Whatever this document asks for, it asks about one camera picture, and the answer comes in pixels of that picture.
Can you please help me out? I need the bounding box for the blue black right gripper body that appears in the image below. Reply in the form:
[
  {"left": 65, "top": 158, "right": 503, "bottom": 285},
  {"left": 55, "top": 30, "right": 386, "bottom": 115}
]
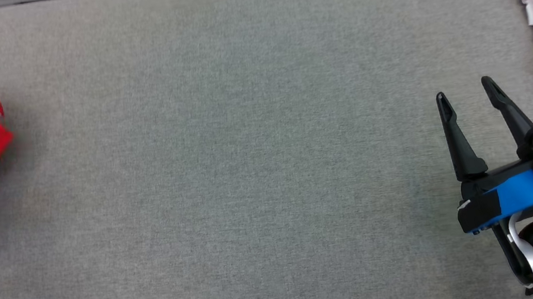
[{"left": 451, "top": 156, "right": 533, "bottom": 237}]

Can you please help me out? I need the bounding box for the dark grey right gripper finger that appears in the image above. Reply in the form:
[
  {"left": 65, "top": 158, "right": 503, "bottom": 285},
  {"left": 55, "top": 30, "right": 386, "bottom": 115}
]
[
  {"left": 435, "top": 87, "right": 490, "bottom": 185},
  {"left": 480, "top": 70, "right": 533, "bottom": 164}
]

